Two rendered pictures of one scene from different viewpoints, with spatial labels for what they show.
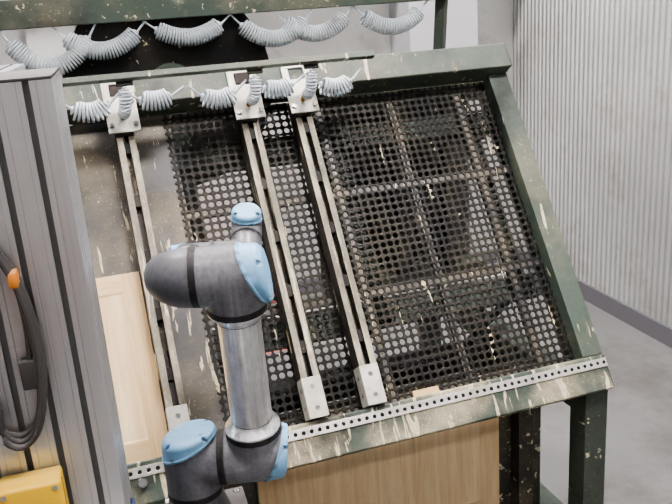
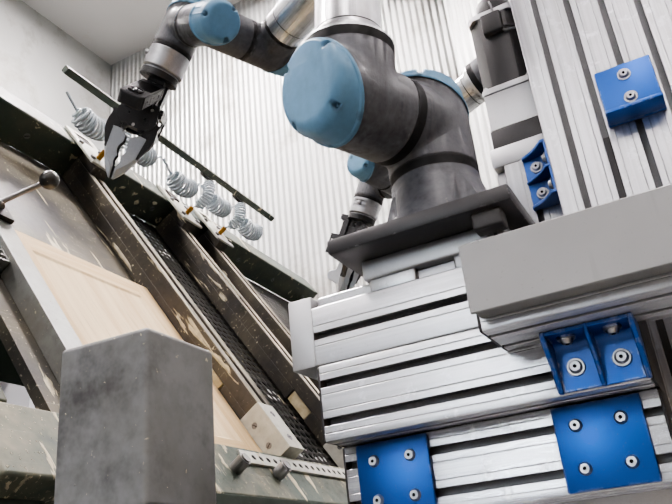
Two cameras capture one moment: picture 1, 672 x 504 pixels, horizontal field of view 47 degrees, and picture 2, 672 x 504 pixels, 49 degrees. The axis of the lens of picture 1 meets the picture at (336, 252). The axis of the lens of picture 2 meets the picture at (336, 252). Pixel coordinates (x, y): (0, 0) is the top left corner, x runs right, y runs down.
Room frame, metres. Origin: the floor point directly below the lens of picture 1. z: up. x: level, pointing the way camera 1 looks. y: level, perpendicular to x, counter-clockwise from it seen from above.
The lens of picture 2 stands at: (0.86, 1.54, 0.67)
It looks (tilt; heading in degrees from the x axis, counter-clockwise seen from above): 24 degrees up; 311
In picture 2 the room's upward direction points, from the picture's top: 6 degrees counter-clockwise
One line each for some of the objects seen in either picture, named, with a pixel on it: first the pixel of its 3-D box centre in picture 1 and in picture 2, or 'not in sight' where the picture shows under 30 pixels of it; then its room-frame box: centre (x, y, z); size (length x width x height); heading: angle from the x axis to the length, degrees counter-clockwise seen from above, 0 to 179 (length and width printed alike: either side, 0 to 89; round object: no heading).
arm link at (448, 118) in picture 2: not in sight; (422, 131); (1.32, 0.82, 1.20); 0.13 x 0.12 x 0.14; 83
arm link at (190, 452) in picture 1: (194, 457); not in sight; (1.45, 0.33, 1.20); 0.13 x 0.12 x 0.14; 92
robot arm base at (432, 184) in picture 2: not in sight; (440, 209); (1.32, 0.81, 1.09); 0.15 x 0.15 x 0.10
